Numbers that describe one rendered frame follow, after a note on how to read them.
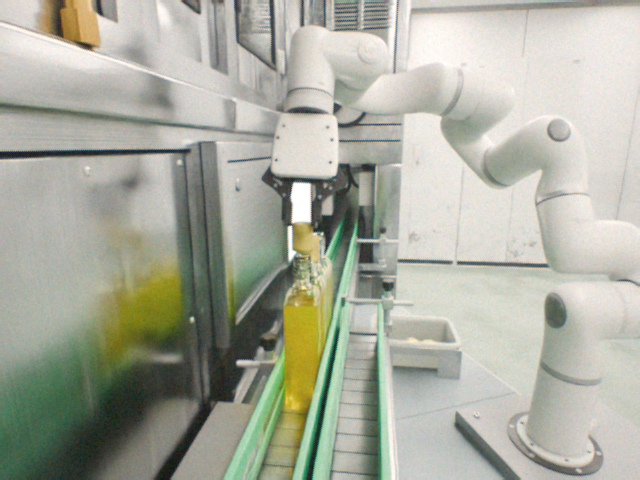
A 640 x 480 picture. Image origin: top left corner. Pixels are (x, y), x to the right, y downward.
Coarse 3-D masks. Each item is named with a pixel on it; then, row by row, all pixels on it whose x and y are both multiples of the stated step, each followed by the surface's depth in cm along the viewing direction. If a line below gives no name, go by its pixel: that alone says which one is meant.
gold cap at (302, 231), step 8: (296, 224) 63; (304, 224) 63; (296, 232) 63; (304, 232) 63; (312, 232) 64; (296, 240) 63; (304, 240) 63; (312, 240) 64; (296, 248) 64; (304, 248) 63; (312, 248) 64
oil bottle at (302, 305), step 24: (288, 288) 67; (312, 288) 65; (288, 312) 65; (312, 312) 64; (288, 336) 66; (312, 336) 65; (288, 360) 67; (312, 360) 66; (288, 384) 68; (312, 384) 67
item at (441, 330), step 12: (372, 324) 110; (396, 324) 117; (408, 324) 116; (420, 324) 116; (432, 324) 115; (444, 324) 114; (396, 336) 117; (408, 336) 117; (420, 336) 116; (432, 336) 116; (444, 336) 115; (456, 336) 104; (444, 348) 101
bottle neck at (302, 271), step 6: (294, 258) 65; (300, 258) 64; (306, 258) 64; (294, 264) 65; (300, 264) 64; (306, 264) 64; (294, 270) 65; (300, 270) 64; (306, 270) 65; (294, 276) 65; (300, 276) 65; (306, 276) 65; (294, 282) 66; (300, 282) 65; (306, 282) 65
